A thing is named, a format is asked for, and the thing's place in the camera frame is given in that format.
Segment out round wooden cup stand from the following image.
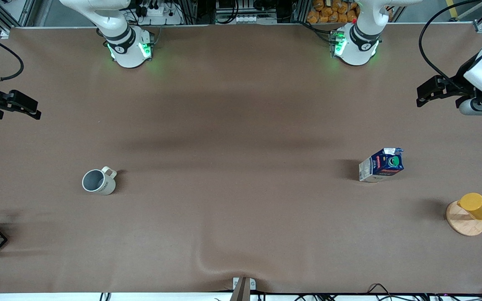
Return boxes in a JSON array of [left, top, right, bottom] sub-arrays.
[[446, 200, 482, 237]]

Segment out bag of orange buns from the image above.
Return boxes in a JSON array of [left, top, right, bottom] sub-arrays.
[[307, 0, 359, 24]]

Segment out white power strip with plugs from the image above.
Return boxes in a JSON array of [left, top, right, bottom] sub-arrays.
[[133, 0, 184, 26]]

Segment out yellow cup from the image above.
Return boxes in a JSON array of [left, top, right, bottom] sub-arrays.
[[457, 193, 482, 221]]

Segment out black floor cable loop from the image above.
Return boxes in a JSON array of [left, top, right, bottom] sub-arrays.
[[367, 283, 397, 301]]

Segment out cream mug with grey inside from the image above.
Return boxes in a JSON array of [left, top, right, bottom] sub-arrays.
[[82, 166, 118, 196]]

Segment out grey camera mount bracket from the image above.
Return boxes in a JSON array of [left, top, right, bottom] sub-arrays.
[[229, 277, 257, 301]]

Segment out blue and white milk carton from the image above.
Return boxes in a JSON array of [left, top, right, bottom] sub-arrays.
[[359, 148, 405, 183]]

